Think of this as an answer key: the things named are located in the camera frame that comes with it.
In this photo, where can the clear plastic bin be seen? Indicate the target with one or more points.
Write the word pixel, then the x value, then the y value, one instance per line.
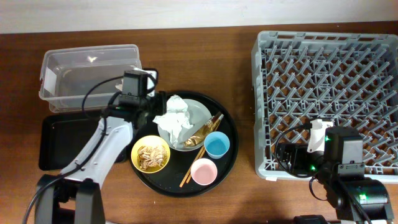
pixel 68 74

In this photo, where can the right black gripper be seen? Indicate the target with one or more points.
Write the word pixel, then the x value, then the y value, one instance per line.
pixel 299 149

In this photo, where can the black rectangular tray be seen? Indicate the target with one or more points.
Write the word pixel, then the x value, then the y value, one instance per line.
pixel 63 136

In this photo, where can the pink plastic cup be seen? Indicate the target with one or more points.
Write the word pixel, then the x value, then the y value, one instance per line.
pixel 206 173

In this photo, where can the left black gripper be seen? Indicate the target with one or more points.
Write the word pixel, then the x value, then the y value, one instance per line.
pixel 159 105

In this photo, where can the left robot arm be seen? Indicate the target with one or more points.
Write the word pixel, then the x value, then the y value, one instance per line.
pixel 74 196

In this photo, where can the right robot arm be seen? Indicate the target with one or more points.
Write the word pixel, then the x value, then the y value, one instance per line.
pixel 333 157

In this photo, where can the grey ceramic plate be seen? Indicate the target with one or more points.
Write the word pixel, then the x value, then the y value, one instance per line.
pixel 199 114

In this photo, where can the wooden chopstick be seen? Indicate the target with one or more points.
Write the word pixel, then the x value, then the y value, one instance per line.
pixel 199 137
pixel 194 167

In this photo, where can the white napkin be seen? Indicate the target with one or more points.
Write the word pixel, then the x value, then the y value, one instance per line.
pixel 175 119

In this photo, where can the grey dishwasher rack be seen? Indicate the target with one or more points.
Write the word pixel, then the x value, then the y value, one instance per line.
pixel 348 78

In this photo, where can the gold foil wrapper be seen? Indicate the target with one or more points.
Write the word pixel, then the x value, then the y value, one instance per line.
pixel 200 135

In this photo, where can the blue plastic cup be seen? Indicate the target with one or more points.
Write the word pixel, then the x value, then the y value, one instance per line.
pixel 216 144

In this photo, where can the yellow bowl with food scraps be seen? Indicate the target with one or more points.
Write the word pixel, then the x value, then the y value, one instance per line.
pixel 150 154

